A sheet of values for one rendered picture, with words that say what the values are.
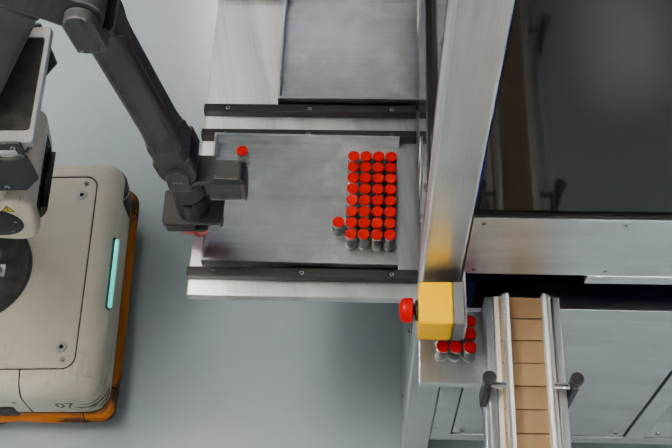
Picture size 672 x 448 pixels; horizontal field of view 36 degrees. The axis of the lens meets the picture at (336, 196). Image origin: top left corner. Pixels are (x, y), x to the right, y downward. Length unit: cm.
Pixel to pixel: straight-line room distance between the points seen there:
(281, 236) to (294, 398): 88
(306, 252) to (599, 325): 53
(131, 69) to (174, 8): 190
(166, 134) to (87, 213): 112
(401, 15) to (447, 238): 68
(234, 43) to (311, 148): 29
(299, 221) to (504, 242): 44
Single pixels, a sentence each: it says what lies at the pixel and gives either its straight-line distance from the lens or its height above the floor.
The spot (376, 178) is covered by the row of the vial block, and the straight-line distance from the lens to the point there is 186.
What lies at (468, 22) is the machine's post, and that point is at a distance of 114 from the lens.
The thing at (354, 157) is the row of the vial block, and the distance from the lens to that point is 188.
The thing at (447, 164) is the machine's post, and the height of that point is 135.
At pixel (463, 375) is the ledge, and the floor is 88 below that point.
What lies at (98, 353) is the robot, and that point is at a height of 26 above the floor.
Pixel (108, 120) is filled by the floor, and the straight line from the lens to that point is 313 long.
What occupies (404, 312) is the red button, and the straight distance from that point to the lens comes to 166.
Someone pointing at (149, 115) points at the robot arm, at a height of 130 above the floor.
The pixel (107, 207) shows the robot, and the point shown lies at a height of 27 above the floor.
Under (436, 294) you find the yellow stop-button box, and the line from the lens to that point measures 165.
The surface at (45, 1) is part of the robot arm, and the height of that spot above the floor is 156.
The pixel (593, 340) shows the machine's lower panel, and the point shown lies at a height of 73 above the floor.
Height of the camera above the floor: 254
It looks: 61 degrees down
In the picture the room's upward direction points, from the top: 3 degrees counter-clockwise
